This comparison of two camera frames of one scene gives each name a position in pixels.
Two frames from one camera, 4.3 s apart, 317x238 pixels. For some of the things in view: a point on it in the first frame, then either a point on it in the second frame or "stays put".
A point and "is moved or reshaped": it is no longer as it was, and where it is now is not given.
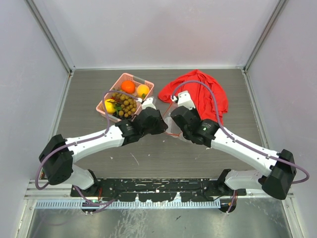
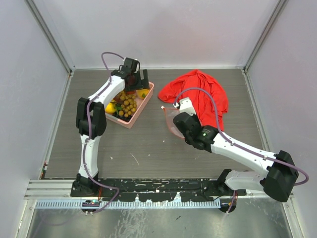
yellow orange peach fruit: (142, 90) stays put
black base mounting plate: (156, 189) stays put
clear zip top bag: (172, 129) is moved or reshaped
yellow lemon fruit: (110, 105) stays put
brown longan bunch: (129, 106) stays put
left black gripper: (161, 126) to (143, 85)
